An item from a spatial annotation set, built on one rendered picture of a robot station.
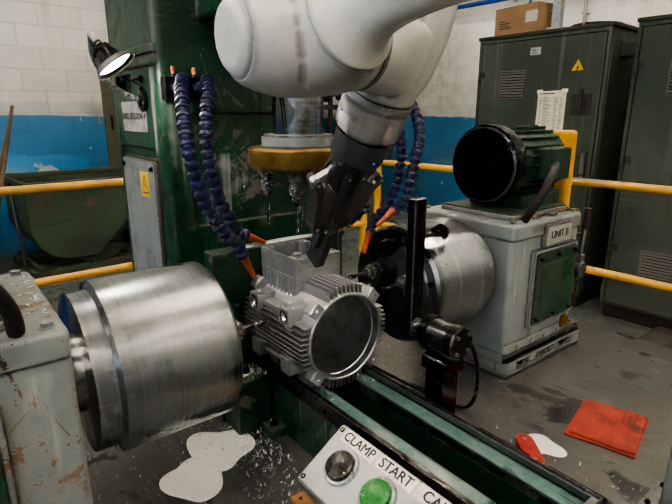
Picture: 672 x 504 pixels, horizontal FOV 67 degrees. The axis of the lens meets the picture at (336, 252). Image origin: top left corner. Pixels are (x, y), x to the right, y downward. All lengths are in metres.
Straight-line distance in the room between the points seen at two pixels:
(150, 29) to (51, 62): 5.00
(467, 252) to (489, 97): 3.34
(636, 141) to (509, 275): 2.77
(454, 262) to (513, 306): 0.23
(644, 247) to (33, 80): 5.43
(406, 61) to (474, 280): 0.60
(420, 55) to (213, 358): 0.47
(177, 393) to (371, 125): 0.43
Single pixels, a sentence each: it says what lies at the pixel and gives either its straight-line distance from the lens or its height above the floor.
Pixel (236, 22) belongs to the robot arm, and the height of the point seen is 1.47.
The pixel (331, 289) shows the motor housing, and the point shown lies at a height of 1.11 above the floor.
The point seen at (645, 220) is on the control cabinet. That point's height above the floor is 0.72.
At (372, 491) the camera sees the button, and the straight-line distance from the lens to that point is 0.50.
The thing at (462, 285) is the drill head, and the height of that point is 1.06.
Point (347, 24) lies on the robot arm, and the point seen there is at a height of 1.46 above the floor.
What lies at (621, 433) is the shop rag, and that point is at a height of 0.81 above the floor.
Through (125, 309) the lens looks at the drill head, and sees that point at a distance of 0.73.
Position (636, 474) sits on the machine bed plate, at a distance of 1.08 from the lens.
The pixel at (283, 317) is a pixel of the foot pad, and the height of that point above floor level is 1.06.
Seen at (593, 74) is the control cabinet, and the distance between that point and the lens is 4.00.
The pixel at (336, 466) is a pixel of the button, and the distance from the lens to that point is 0.52.
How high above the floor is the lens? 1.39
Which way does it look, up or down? 15 degrees down
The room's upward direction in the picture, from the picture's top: straight up
